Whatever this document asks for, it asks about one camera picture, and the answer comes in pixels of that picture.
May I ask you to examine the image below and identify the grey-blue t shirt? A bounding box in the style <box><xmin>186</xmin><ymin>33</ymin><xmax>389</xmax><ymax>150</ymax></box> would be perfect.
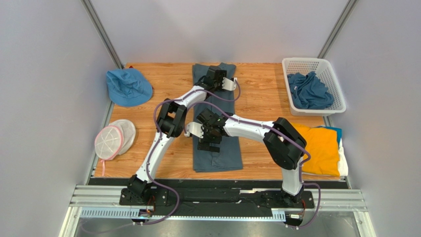
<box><xmin>287</xmin><ymin>71</ymin><xmax>335</xmax><ymax>110</ymax></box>
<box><xmin>192</xmin><ymin>63</ymin><xmax>243</xmax><ymax>172</ymax></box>

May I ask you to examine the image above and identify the white plastic basket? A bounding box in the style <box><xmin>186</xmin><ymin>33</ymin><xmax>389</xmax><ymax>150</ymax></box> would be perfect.
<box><xmin>282</xmin><ymin>57</ymin><xmax>346</xmax><ymax>117</ymax></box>

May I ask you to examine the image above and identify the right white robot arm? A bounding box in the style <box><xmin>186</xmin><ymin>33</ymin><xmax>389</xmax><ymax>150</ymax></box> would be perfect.
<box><xmin>193</xmin><ymin>109</ymin><xmax>307</xmax><ymax>207</ymax></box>

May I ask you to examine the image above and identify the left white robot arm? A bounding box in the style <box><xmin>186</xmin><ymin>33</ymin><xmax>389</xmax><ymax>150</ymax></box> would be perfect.
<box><xmin>119</xmin><ymin>66</ymin><xmax>228</xmax><ymax>205</ymax></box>

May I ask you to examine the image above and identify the blue bucket hat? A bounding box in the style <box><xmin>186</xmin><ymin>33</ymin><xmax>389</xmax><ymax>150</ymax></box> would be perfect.
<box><xmin>106</xmin><ymin>68</ymin><xmax>153</xmax><ymax>107</ymax></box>

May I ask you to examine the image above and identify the white pink mesh laundry bag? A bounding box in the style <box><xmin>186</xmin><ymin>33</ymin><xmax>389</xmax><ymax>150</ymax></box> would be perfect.
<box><xmin>94</xmin><ymin>119</ymin><xmax>136</xmax><ymax>177</ymax></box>

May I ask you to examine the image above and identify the grey-blue t shirt in basket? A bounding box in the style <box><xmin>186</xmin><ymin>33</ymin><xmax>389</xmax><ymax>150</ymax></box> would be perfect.
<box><xmin>287</xmin><ymin>71</ymin><xmax>335</xmax><ymax>110</ymax></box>

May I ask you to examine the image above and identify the folded yellow t shirt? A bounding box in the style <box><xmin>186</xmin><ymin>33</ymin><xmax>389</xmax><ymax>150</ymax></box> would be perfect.
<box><xmin>293</xmin><ymin>123</ymin><xmax>342</xmax><ymax>176</ymax></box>

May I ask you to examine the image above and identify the folded teal t shirt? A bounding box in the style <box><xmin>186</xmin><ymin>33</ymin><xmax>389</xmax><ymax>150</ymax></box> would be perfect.
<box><xmin>325</xmin><ymin>126</ymin><xmax>342</xmax><ymax>146</ymax></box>

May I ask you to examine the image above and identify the folded white t shirt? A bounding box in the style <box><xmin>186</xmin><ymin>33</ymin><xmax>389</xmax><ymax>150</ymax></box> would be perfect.
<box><xmin>302</xmin><ymin>139</ymin><xmax>348</xmax><ymax>177</ymax></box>

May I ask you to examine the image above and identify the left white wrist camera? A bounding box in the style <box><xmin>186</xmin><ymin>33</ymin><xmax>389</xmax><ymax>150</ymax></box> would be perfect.
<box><xmin>222</xmin><ymin>77</ymin><xmax>237</xmax><ymax>91</ymax></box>

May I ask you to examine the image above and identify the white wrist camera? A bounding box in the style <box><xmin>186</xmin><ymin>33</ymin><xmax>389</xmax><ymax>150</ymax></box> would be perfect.
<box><xmin>222</xmin><ymin>77</ymin><xmax>237</xmax><ymax>91</ymax></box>
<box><xmin>184</xmin><ymin>122</ymin><xmax>204</xmax><ymax>138</ymax></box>

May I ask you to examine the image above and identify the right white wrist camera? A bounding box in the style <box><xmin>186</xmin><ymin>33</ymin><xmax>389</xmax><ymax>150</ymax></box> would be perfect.
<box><xmin>184</xmin><ymin>122</ymin><xmax>204</xmax><ymax>138</ymax></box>

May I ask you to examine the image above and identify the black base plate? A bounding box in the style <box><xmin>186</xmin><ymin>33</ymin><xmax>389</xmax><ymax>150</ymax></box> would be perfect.
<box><xmin>88</xmin><ymin>177</ymin><xmax>349</xmax><ymax>218</ymax></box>

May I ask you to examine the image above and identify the aluminium frame rail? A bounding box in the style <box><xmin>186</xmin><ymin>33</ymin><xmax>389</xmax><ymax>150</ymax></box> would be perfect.
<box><xmin>59</xmin><ymin>179</ymin><xmax>376</xmax><ymax>237</ymax></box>

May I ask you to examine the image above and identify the left aluminium corner post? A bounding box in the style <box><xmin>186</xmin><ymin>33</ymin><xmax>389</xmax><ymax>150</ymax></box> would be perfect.
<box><xmin>81</xmin><ymin>0</ymin><xmax>124</xmax><ymax>69</ymax></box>

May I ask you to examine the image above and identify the aluminium corner post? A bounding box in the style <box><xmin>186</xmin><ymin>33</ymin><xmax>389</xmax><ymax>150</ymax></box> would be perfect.
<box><xmin>317</xmin><ymin>0</ymin><xmax>359</xmax><ymax>59</ymax></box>
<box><xmin>81</xmin><ymin>0</ymin><xmax>124</xmax><ymax>69</ymax></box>

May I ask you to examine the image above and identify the right aluminium corner post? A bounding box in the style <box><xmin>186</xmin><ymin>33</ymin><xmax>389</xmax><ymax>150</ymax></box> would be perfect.
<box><xmin>317</xmin><ymin>0</ymin><xmax>359</xmax><ymax>59</ymax></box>

